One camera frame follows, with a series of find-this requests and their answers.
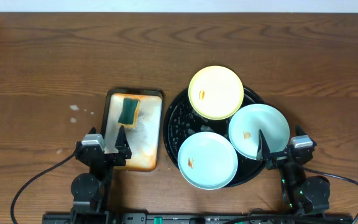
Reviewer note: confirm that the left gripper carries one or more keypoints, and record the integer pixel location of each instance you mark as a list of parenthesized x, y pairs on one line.
[(106, 155)]

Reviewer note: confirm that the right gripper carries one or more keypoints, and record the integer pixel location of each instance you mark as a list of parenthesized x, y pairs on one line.
[(265, 154)]

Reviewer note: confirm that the green and yellow sponge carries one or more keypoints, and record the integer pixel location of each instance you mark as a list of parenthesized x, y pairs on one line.
[(129, 113)]

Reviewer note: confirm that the light green plate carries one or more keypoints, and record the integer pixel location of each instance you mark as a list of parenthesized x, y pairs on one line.
[(246, 123)]

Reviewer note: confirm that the light blue plate front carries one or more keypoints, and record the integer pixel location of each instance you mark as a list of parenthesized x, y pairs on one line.
[(207, 160)]

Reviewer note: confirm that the yellow plate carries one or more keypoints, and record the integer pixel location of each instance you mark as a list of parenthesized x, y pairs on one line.
[(215, 92)]

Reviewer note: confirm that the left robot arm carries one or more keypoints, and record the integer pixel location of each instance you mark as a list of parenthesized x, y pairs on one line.
[(91, 190)]

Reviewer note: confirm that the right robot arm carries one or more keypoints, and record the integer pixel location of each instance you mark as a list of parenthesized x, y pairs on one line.
[(305, 195)]

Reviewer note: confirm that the rectangular black soapy tray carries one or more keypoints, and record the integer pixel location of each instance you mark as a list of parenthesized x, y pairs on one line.
[(143, 135)]

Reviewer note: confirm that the round black tray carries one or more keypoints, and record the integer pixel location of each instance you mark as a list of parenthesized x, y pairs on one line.
[(182, 121)]

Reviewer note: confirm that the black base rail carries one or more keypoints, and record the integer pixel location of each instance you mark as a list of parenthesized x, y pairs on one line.
[(142, 218)]

